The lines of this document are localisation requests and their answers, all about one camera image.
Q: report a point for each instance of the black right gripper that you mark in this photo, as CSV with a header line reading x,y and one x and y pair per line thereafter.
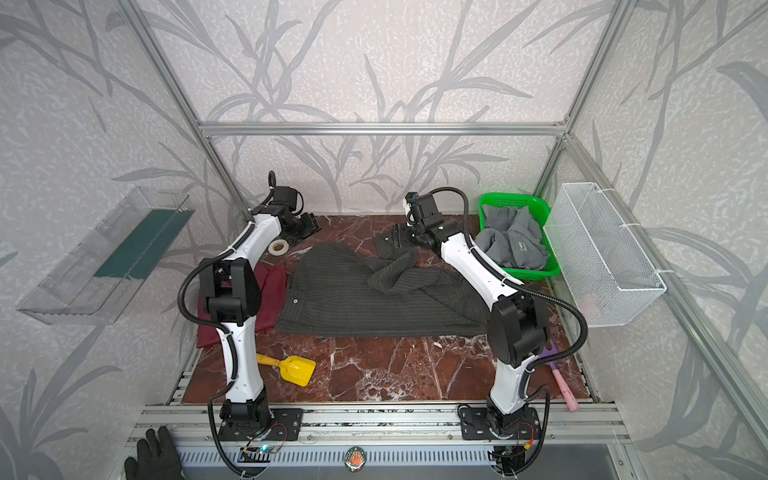
x,y
405,237

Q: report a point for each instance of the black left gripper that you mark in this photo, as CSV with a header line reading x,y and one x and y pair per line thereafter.
x,y
306,223

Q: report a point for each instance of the dark grey striped shirt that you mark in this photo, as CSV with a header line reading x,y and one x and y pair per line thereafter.
x,y
335,292

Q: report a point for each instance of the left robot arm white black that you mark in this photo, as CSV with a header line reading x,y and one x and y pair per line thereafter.
x,y
223,293

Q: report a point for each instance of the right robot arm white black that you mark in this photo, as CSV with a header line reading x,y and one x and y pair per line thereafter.
x,y
518,327

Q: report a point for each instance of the white tape roll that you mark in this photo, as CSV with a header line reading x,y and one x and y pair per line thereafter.
x,y
278,247

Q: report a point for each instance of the maroon folded shirt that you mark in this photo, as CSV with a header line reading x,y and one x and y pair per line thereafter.
x,y
272,281

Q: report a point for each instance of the light grey shirt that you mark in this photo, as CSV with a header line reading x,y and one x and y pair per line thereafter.
x,y
512,238

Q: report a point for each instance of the green plastic basket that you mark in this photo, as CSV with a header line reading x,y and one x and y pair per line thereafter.
x,y
540,211

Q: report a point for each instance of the yellow toy shovel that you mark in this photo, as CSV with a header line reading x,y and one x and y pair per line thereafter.
x,y
293,369

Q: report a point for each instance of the small green circuit board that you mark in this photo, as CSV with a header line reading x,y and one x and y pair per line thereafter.
x,y
263,449

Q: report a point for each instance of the purple pink toy tool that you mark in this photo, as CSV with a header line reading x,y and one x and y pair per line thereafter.
x,y
566,392

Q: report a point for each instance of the round red sticker badge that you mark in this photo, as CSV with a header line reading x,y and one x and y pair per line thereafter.
x,y
355,459

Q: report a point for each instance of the black glove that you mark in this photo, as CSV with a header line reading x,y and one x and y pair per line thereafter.
x,y
156,458

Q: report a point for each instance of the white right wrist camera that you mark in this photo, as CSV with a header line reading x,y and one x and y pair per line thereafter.
x,y
408,204

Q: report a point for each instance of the white wire mesh basket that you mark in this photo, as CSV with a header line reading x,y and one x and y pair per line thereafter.
x,y
609,275

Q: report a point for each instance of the clear plastic wall tray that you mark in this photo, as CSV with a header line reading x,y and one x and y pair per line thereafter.
x,y
96,281

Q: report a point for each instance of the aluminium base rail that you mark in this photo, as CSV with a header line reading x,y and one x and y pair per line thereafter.
x,y
397,434

